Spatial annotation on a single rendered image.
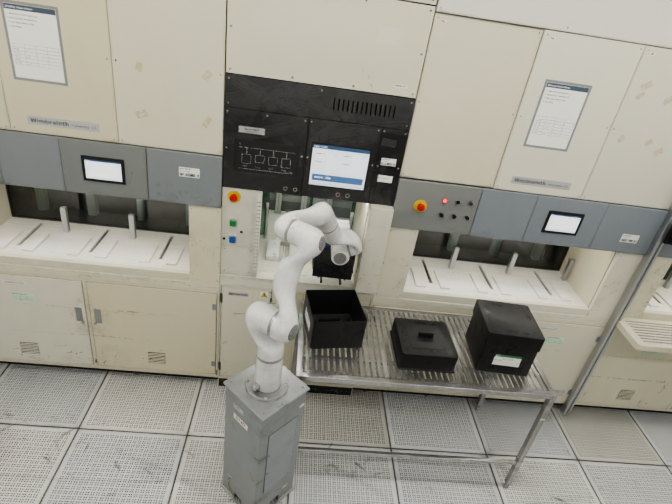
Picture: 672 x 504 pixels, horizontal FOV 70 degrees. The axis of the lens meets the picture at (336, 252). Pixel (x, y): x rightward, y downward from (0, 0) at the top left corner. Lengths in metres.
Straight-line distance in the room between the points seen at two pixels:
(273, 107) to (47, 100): 1.02
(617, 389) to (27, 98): 3.84
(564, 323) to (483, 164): 1.23
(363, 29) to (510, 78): 0.72
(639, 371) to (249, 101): 2.99
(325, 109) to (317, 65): 0.20
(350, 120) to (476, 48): 0.64
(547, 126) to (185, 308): 2.17
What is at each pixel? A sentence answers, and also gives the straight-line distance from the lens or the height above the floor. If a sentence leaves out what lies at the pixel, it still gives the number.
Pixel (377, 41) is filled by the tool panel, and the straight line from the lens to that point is 2.30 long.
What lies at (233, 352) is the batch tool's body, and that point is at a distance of 3.11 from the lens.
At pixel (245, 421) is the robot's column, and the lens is 2.30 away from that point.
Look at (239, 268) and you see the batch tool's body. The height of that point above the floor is 0.92.
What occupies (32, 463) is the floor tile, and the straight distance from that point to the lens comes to 3.15.
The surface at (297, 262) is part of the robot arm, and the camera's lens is 1.89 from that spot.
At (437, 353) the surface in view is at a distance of 2.48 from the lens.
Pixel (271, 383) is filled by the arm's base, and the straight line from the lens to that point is 2.19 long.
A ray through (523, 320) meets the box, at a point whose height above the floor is 1.01.
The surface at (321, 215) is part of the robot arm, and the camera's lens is 1.96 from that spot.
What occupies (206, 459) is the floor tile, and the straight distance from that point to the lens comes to 2.98.
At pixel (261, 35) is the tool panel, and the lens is 2.30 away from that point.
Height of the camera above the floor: 2.41
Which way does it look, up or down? 30 degrees down
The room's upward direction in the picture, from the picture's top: 9 degrees clockwise
